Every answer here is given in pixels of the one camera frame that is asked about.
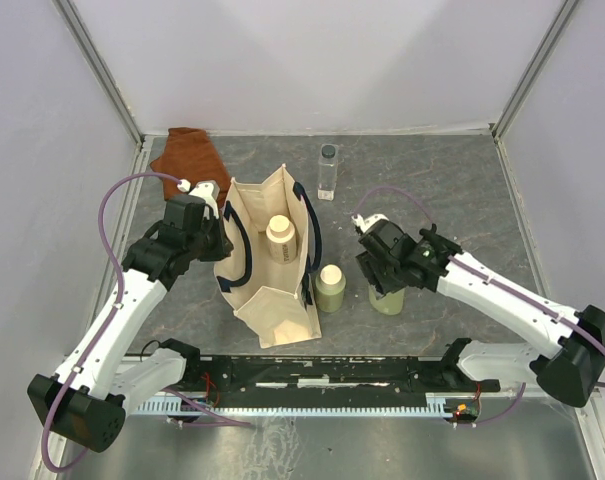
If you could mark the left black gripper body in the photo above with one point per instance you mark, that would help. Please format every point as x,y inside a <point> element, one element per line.
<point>208,244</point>

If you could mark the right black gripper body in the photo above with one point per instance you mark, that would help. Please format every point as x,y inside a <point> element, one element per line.
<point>381,273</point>

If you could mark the green pump dispenser bottle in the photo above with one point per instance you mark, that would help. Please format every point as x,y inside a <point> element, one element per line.
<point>391,304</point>

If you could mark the green bottle round cap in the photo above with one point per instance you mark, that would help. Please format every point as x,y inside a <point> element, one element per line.
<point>330,285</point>

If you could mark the cream canvas tote bag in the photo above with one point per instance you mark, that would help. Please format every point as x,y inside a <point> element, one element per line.
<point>274,300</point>

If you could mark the cream lotion bottle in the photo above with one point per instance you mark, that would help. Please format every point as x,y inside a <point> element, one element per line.
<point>282,239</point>

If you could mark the clear bottle black cap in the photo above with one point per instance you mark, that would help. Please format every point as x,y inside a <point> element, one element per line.
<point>327,172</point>

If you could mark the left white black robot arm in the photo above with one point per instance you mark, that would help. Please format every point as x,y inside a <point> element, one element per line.
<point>87,400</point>

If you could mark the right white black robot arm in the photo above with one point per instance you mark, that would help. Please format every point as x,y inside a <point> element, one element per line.
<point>562,349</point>

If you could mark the brown folded cloth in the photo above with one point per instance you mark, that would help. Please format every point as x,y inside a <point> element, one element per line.
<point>190,154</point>

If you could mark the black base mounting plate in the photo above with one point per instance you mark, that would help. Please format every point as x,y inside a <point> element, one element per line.
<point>234,374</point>

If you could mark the small green circuit board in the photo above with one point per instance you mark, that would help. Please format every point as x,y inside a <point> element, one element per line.
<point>466,410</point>

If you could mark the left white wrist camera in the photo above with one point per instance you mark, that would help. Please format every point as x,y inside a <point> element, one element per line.
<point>206,190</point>

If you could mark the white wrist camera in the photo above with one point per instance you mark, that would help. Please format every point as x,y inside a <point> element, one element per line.
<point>206,190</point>
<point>362,225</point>

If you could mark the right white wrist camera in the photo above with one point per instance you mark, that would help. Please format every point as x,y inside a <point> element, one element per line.
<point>362,225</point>

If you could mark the white slotted cable duct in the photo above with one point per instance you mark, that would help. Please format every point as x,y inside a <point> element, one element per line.
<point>325,403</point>

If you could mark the left aluminium frame post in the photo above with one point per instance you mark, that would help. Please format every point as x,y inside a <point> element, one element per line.
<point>80,32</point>

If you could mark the aluminium frame post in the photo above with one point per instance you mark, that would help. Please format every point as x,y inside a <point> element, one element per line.
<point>542,54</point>
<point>80,32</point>

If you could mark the right aluminium frame post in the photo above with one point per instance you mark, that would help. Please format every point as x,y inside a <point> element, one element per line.
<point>542,54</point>

